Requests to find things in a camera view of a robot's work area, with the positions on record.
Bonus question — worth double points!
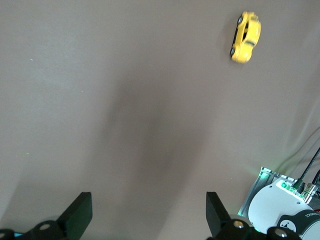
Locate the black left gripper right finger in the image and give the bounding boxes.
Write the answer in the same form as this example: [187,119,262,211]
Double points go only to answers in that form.
[206,191,301,240]

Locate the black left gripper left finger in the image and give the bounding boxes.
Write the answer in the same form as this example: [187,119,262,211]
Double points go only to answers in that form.
[0,191,93,240]

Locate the yellow toy beetle car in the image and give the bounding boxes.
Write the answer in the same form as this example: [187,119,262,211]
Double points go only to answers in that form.
[229,10,262,65]

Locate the black base connector cable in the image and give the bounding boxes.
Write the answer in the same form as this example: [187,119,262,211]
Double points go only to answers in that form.
[296,146,320,189]

